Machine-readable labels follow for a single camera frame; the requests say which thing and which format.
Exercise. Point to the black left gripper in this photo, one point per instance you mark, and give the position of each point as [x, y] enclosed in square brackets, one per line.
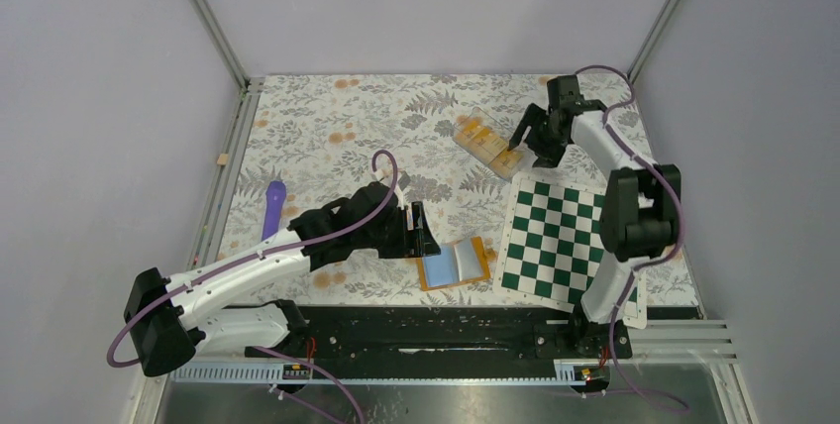
[424, 242]

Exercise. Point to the floral patterned table mat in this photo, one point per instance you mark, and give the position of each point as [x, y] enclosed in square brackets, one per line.
[316, 134]

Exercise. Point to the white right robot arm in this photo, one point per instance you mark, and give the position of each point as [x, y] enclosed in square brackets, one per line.
[641, 222]

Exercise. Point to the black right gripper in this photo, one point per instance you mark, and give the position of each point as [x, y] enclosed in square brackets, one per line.
[548, 157]

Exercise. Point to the orange leather card holder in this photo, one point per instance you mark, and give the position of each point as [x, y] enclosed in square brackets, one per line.
[457, 264]

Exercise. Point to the clear box of orange blocks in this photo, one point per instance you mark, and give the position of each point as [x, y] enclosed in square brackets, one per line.
[487, 140]

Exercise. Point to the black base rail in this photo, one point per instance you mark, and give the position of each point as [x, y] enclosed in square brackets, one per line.
[479, 339]

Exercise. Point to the aluminium frame rails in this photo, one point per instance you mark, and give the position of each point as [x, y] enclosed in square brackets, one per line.
[682, 342]

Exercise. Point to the green white chessboard mat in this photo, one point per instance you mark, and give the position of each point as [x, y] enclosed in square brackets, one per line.
[550, 247]

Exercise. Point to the white slotted cable duct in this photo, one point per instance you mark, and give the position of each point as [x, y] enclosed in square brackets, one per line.
[553, 373]

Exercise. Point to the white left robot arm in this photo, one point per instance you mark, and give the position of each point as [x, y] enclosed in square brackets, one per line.
[172, 319]

